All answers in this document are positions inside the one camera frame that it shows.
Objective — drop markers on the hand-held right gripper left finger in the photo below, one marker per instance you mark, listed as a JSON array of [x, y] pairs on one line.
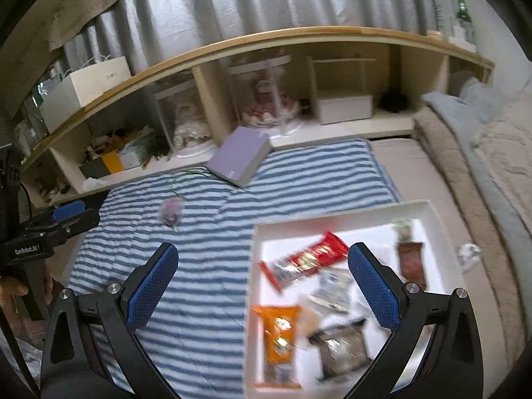
[[153, 289]]

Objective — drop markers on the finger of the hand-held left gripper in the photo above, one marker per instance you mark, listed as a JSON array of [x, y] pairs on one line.
[[68, 210], [81, 221]]

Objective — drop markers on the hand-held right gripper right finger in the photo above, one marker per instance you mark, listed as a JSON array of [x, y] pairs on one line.
[[374, 289]]

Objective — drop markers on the white printed snack packet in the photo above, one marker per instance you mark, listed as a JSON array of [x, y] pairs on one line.
[[332, 289]]

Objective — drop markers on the brown snack packet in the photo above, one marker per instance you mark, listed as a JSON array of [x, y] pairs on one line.
[[411, 264]]

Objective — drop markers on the green round pastry packet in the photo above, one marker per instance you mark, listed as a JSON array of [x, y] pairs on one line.
[[403, 228]]

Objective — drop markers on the clear dark snack packet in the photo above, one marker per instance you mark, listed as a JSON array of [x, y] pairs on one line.
[[343, 351]]

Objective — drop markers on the red snack packet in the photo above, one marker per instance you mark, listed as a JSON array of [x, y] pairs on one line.
[[307, 259]]

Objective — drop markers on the white shallow box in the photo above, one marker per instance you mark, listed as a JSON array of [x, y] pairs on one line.
[[291, 237]]

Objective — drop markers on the orange snack packet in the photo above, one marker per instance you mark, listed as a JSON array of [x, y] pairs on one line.
[[276, 341]]

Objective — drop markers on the person's left hand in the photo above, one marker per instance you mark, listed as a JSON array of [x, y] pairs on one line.
[[12, 290]]

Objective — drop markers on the dark green box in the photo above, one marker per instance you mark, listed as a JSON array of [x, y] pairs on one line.
[[93, 169]]

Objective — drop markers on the blue striped blanket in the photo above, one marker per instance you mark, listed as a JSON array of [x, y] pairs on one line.
[[208, 282]]

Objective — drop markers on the orange box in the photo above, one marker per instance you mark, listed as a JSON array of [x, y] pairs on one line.
[[111, 163]]

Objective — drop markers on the clear purple pastry packet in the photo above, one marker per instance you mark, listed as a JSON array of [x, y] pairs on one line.
[[171, 212]]

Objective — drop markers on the pale green tissue box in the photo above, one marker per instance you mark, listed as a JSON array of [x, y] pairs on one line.
[[133, 156]]

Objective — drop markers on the crumpled silver wrapper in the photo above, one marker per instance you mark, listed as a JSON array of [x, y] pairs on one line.
[[469, 255]]

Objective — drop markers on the dark tangled small items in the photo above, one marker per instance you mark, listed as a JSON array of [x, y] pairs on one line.
[[158, 149]]

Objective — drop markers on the large white box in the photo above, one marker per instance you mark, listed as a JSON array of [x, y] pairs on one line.
[[83, 87]]

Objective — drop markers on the green plant sprig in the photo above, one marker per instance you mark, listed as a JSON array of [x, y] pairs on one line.
[[195, 171]]

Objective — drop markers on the white doll in clear case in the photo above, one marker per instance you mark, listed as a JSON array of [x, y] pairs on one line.
[[189, 120]]

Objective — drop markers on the tan fleece blanket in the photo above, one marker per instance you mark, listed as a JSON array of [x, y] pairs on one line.
[[457, 166]]

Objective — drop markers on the lavender box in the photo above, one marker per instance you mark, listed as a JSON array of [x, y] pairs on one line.
[[239, 153]]

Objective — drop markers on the long wooden shelf unit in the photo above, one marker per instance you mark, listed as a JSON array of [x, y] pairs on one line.
[[208, 91]]

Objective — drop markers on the black fluffy item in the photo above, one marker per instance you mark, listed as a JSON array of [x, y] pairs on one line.
[[394, 102]]

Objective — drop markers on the beige fluffy blanket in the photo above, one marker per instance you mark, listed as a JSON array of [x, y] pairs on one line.
[[507, 145]]

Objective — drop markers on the grey blue blanket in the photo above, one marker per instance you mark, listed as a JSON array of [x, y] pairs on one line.
[[449, 104]]

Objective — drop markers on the beige printed valance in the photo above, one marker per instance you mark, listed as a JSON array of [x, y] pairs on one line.
[[83, 4]]

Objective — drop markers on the red doll in clear case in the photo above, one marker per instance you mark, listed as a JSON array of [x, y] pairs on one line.
[[266, 95]]

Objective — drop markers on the silver grey curtain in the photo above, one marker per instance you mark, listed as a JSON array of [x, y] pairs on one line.
[[249, 0]]

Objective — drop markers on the tall white box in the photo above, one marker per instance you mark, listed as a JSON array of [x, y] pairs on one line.
[[442, 8]]

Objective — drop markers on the green glass bottle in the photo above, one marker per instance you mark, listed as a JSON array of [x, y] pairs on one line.
[[462, 12]]

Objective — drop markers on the small wooden frame organizer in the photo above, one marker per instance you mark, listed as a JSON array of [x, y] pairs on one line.
[[345, 108]]

